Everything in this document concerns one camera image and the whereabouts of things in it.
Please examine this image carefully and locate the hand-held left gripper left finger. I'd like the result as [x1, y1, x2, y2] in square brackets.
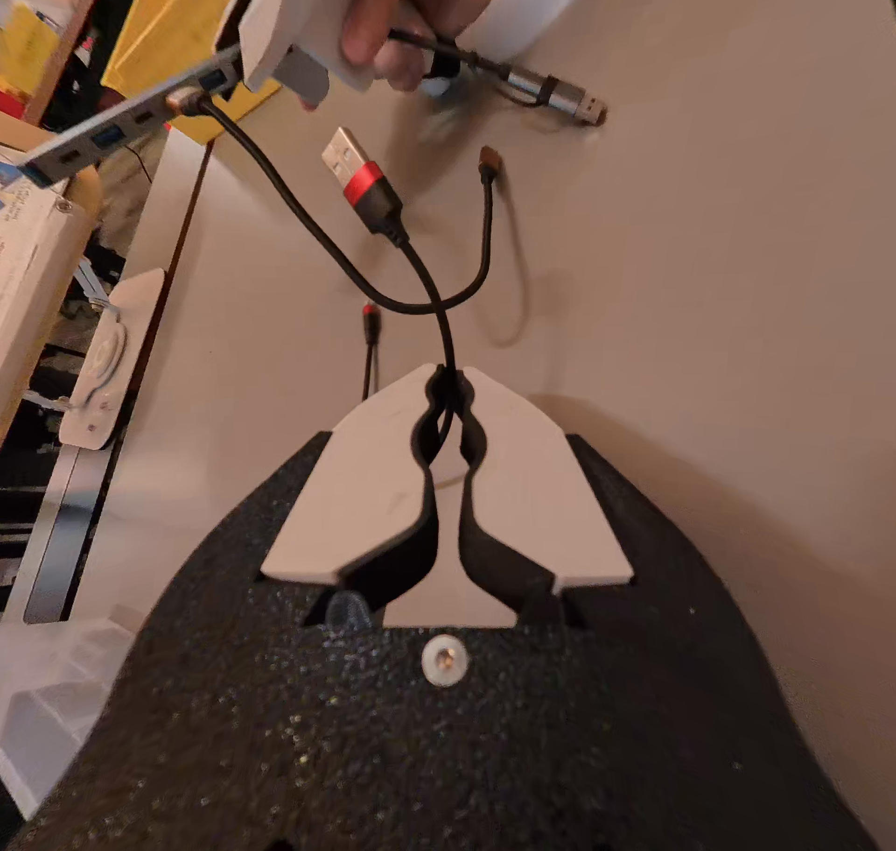
[260, 363, 441, 610]

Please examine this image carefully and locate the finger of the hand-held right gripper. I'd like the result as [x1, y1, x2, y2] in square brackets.
[212, 0, 324, 93]
[275, 48, 331, 111]

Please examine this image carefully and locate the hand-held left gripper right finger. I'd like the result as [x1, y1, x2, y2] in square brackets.
[458, 366, 636, 617]

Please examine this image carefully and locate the red plug usb cable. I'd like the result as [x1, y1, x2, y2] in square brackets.
[321, 125, 469, 470]

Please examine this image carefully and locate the orange plug usb cable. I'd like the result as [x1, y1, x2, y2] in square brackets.
[165, 85, 505, 317]

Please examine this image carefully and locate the grey usb hub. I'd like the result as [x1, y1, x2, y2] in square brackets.
[15, 42, 246, 188]

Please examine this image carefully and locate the clear plastic bin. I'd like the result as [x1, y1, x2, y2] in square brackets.
[0, 606, 144, 822]

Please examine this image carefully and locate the yellow plastic bin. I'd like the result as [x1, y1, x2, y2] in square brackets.
[100, 0, 282, 146]

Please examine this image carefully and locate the small yellow bin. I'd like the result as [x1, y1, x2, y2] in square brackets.
[0, 2, 63, 96]

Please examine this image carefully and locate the instruction sheet on stand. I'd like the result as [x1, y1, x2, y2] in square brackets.
[0, 112, 169, 454]

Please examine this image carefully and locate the printed instruction sheet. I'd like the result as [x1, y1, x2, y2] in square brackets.
[0, 151, 95, 376]

